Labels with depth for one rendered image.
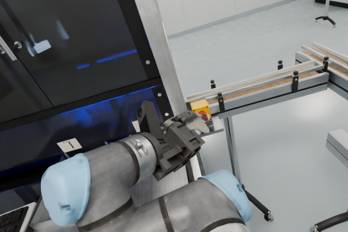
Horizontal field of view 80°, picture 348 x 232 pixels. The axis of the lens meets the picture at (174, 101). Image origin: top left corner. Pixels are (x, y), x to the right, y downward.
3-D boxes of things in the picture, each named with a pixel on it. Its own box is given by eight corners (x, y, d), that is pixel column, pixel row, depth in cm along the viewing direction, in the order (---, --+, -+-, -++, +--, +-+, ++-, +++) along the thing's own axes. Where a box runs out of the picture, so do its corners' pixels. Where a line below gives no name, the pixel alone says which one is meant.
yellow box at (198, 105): (192, 113, 97) (189, 100, 93) (207, 109, 96) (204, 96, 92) (195, 122, 90) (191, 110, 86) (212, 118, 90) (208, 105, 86)
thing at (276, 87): (192, 129, 105) (185, 104, 97) (188, 111, 118) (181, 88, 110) (329, 91, 101) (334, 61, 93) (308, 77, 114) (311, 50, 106)
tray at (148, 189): (127, 159, 95) (124, 154, 93) (182, 145, 93) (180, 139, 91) (116, 242, 66) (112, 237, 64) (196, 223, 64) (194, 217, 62)
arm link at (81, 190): (51, 236, 27) (31, 173, 28) (120, 193, 35) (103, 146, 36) (75, 237, 22) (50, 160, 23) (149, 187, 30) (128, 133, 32)
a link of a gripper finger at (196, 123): (215, 131, 52) (193, 144, 45) (198, 114, 54) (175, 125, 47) (221, 122, 50) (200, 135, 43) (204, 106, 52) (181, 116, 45)
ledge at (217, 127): (191, 120, 108) (190, 117, 107) (216, 113, 108) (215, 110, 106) (197, 138, 97) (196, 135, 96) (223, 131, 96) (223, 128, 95)
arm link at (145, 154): (104, 159, 37) (119, 128, 33) (125, 150, 40) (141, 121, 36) (128, 194, 34) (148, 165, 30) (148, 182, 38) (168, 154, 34)
